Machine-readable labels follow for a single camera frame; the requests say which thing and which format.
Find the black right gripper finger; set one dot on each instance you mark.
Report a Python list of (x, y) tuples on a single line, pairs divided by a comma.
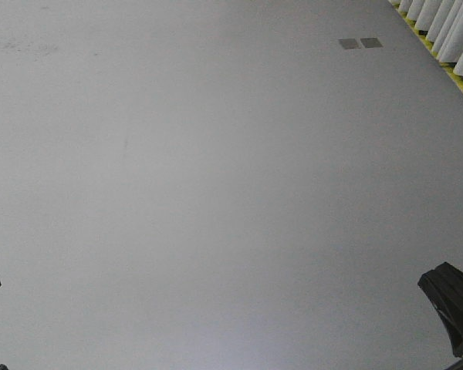
[(443, 286)]

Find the right grey floor plate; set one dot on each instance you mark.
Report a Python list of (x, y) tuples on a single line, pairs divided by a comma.
[(371, 43)]

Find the white pleated curtain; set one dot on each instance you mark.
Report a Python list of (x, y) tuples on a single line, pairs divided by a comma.
[(439, 25)]

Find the left grey floor plate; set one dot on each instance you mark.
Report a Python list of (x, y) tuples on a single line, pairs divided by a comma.
[(349, 44)]

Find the grey floor plate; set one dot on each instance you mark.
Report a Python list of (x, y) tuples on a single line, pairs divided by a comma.
[(371, 43), (349, 44)]

